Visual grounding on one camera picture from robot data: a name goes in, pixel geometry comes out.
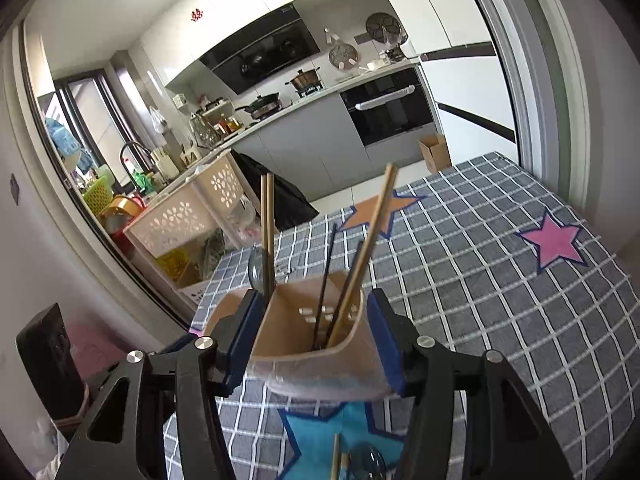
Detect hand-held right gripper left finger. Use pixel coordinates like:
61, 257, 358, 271
55, 290, 266, 480

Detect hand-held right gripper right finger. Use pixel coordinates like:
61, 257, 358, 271
366, 288, 584, 480

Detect pink plastic utensil holder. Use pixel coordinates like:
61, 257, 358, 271
202, 270, 402, 404

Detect pink plastic stool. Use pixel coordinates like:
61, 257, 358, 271
65, 321, 127, 387

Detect grey checked tablecloth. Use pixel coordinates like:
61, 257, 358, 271
160, 152, 640, 480

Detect pink perforated trolley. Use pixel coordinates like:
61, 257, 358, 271
122, 152, 262, 287

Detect black bag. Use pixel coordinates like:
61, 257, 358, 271
232, 149, 319, 234

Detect yellow-green plastic basket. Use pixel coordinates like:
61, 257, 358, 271
82, 179, 114, 214

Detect grey kitchen counter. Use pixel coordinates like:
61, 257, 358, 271
219, 59, 422, 202

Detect cardboard box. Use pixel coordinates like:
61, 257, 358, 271
417, 133, 453, 174

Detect glass kettle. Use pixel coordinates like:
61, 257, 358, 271
189, 109, 221, 147

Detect curved kitchen faucet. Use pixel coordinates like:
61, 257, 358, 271
119, 140, 154, 182

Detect blue hanging towel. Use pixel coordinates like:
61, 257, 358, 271
44, 117, 84, 172

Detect black wok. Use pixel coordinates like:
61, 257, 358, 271
235, 92, 282, 120

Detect black built-in oven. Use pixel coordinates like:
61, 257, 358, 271
339, 67, 436, 149

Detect white refrigerator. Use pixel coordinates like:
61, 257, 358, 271
362, 0, 519, 167

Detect metal cooking pot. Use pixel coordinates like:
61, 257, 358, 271
285, 67, 321, 94

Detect black range hood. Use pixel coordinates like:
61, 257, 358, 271
198, 2, 321, 96

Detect white upper cabinets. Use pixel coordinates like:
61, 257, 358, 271
139, 0, 364, 87

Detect round wall trivet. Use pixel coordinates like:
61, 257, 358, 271
364, 12, 401, 44
328, 42, 359, 71

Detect sliding door frame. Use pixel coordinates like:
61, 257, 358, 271
0, 0, 592, 332

